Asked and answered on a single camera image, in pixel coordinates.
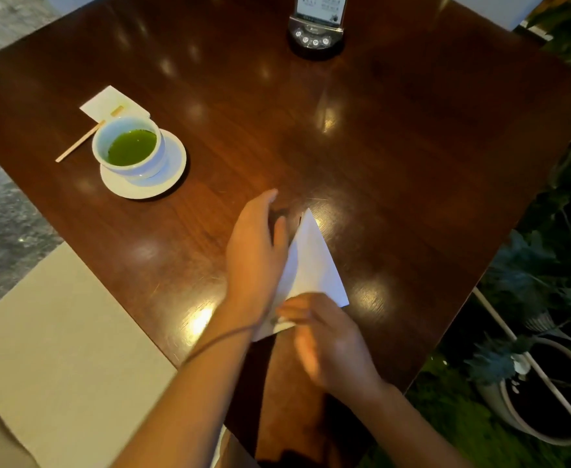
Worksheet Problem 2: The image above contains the person's right hand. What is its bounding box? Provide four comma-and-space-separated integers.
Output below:
275, 292, 384, 404

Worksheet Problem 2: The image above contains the thin wooden stick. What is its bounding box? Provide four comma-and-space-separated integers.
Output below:
55, 105, 125, 163

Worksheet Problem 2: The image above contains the white slanted rod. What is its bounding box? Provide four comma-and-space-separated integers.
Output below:
471, 287, 571, 442

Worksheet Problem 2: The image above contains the green matcha tea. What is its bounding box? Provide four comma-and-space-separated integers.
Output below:
107, 129, 158, 167

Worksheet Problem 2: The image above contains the black call button base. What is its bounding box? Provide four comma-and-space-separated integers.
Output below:
286, 13, 346, 60

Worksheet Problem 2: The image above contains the white paper napkin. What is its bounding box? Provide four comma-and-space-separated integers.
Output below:
79, 85, 151, 125

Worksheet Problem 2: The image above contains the white ceramic tea cup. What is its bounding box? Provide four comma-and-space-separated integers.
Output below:
92, 116, 168, 180

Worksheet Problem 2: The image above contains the white ceramic saucer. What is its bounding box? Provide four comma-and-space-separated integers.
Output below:
99, 129, 188, 201

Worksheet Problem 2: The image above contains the person's left forearm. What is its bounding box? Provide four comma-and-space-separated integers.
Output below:
112, 307, 267, 468

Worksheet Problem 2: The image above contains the green leafy plant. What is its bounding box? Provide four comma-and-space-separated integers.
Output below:
465, 131, 571, 386

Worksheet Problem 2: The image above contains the beige seat cushion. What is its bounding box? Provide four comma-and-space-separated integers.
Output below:
0, 241, 228, 468

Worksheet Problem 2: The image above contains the white paper sheet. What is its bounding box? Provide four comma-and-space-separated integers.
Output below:
252, 208, 350, 343

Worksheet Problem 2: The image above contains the person's right forearm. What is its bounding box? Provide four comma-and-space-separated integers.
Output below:
348, 379, 473, 468

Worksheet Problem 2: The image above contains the person's left hand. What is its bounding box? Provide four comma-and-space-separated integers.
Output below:
225, 189, 290, 329

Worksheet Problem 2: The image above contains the round grey plant pot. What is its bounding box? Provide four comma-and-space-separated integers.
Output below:
474, 335, 571, 447

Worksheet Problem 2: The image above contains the thin black wrist band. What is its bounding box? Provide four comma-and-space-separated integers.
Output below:
182, 324, 263, 368

